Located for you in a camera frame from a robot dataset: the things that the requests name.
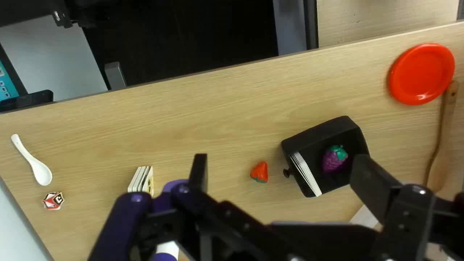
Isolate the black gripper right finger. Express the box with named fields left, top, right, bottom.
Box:
left=349, top=154, right=436, bottom=261

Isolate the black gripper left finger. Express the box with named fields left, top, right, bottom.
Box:
left=172, top=152, right=291, bottom=261

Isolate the white card box red print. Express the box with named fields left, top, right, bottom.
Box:
left=288, top=151, right=323, bottom=198

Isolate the black rectangular box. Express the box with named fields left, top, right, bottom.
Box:
left=281, top=114, right=371, bottom=198

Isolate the teal box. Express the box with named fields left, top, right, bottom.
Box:
left=0, top=45, right=27, bottom=103

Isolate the red strawberry toy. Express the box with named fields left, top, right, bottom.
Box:
left=249, top=161, right=270, bottom=184

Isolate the white card stack yellow print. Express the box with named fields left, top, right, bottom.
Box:
left=126, top=165, right=157, bottom=197

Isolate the purple eggplant toy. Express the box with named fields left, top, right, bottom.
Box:
left=322, top=143, right=351, bottom=175

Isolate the red round plate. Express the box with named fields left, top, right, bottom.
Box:
left=386, top=42, right=457, bottom=107

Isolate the small red white hexagon toy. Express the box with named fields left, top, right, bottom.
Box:
left=42, top=191, right=65, bottom=212

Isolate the white plastic spoon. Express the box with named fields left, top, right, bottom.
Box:
left=10, top=133, right=54, bottom=187

